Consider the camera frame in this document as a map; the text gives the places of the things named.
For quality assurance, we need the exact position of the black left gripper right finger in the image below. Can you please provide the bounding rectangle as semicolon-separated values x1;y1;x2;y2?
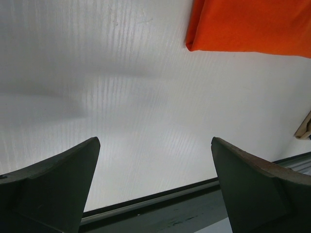
211;137;311;233

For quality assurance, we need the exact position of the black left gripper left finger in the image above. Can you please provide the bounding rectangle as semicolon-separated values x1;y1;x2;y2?
0;137;100;233

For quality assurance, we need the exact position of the orange t-shirt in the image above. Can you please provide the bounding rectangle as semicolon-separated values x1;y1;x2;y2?
186;0;311;58

